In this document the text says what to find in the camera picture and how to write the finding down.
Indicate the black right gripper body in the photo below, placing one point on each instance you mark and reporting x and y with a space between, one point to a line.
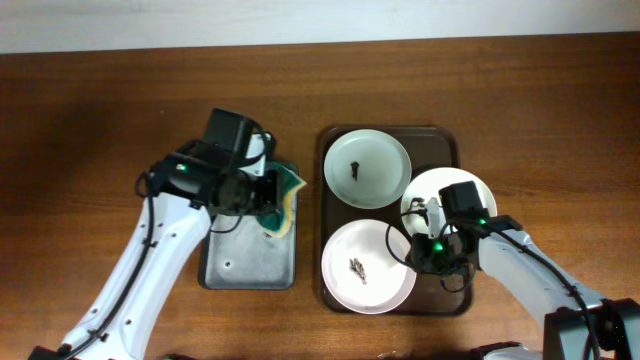
436 253

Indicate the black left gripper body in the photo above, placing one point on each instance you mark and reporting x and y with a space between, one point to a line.
256 195

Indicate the white plate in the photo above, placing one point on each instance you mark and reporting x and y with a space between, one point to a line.
423 193

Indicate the green yellow sponge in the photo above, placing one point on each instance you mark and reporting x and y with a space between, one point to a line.
276 224

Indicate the pink plate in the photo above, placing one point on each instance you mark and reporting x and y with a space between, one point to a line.
360 267

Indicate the pale green plate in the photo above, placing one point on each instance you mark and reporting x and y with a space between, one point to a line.
367 169

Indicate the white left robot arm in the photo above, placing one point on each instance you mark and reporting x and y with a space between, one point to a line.
119 323

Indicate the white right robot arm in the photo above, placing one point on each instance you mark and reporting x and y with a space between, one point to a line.
577 321

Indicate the small black soapy tray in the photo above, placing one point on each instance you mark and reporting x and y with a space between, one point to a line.
239 255

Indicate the brown serving tray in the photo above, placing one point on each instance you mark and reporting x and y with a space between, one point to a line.
428 148

